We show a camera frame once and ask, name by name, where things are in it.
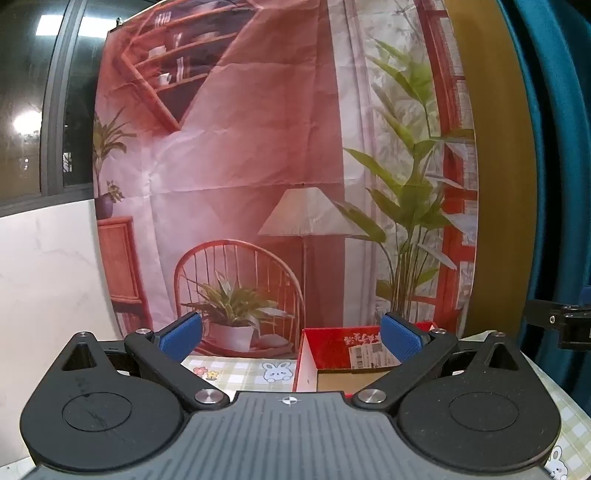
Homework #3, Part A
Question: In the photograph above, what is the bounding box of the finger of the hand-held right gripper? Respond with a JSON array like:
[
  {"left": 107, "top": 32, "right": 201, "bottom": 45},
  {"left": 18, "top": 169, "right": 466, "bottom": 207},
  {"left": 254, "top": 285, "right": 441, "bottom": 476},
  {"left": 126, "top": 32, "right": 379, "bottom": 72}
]
[{"left": 525, "top": 300, "right": 591, "bottom": 352}]

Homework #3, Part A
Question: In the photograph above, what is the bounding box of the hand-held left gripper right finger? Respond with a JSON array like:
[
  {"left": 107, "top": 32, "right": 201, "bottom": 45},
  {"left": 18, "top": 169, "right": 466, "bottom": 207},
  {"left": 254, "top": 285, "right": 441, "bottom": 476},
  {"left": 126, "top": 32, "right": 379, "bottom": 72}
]
[{"left": 353, "top": 312, "right": 525, "bottom": 411}]

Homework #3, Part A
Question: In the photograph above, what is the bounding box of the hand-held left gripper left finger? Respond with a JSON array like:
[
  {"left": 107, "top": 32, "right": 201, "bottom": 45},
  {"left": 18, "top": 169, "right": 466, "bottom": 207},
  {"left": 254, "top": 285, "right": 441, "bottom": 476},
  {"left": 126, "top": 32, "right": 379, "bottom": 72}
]
[{"left": 59, "top": 312, "right": 230, "bottom": 411}]

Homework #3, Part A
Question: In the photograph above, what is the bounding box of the red strawberry print box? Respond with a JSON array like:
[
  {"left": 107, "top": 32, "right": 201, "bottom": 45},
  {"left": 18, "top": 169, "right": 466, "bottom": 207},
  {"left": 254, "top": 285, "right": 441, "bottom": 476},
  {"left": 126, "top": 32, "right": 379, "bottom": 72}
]
[{"left": 294, "top": 320, "right": 439, "bottom": 393}]

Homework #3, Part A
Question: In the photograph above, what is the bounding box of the green checked tablecloth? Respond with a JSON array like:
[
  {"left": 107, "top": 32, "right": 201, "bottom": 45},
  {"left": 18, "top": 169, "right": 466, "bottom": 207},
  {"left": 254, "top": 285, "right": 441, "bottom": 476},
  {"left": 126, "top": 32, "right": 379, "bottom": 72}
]
[{"left": 180, "top": 330, "right": 591, "bottom": 480}]

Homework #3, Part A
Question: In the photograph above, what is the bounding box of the blue curtain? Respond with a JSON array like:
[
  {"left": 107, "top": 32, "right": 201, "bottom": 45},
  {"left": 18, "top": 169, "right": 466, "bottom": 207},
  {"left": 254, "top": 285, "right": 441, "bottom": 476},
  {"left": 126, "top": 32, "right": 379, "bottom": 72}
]
[{"left": 496, "top": 0, "right": 591, "bottom": 416}]

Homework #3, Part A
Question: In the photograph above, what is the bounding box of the dark glass window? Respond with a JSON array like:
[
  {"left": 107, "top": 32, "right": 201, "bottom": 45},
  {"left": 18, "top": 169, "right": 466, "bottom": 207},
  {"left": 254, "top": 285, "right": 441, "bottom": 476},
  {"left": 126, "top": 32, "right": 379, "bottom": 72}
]
[{"left": 0, "top": 0, "right": 109, "bottom": 217}]

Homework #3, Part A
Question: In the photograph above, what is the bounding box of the printed wall tapestry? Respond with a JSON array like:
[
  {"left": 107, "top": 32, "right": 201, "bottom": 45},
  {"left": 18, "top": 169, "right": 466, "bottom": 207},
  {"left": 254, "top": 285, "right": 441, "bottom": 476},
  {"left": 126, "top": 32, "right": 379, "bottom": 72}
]
[{"left": 92, "top": 0, "right": 478, "bottom": 358}]

